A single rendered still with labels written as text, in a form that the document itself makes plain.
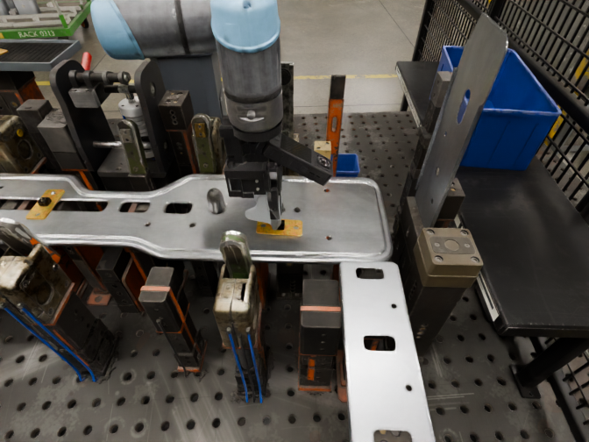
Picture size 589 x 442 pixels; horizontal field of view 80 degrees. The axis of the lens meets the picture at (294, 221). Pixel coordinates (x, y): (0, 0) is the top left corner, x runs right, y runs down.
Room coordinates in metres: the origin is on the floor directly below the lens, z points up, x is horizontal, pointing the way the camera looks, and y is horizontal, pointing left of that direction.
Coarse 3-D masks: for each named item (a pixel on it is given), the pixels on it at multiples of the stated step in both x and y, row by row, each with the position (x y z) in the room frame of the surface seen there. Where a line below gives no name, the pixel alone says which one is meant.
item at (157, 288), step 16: (160, 272) 0.35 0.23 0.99; (144, 288) 0.32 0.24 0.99; (160, 288) 0.32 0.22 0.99; (176, 288) 0.34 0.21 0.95; (144, 304) 0.29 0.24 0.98; (160, 304) 0.29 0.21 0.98; (176, 304) 0.32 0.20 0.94; (160, 320) 0.29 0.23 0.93; (176, 320) 0.30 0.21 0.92; (176, 336) 0.30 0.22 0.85; (192, 336) 0.33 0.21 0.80; (176, 352) 0.29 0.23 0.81; (192, 352) 0.31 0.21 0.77; (192, 368) 0.30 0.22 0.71
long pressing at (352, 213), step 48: (0, 192) 0.54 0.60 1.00; (96, 192) 0.54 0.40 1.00; (144, 192) 0.54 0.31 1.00; (192, 192) 0.54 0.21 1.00; (288, 192) 0.54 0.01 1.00; (336, 192) 0.54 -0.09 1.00; (0, 240) 0.42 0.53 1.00; (48, 240) 0.41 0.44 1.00; (96, 240) 0.41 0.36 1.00; (144, 240) 0.41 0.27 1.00; (192, 240) 0.41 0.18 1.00; (288, 240) 0.41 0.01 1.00; (336, 240) 0.41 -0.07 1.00; (384, 240) 0.41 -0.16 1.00
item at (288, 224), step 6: (258, 222) 0.45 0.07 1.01; (282, 222) 0.44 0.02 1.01; (288, 222) 0.45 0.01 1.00; (294, 222) 0.45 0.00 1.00; (300, 222) 0.45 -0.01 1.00; (258, 228) 0.43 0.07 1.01; (264, 228) 0.43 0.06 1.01; (270, 228) 0.44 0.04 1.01; (282, 228) 0.43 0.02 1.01; (288, 228) 0.44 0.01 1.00; (300, 228) 0.44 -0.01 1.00; (276, 234) 0.42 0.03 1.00; (282, 234) 0.42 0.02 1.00; (288, 234) 0.42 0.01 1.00; (294, 234) 0.42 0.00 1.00; (300, 234) 0.42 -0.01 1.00
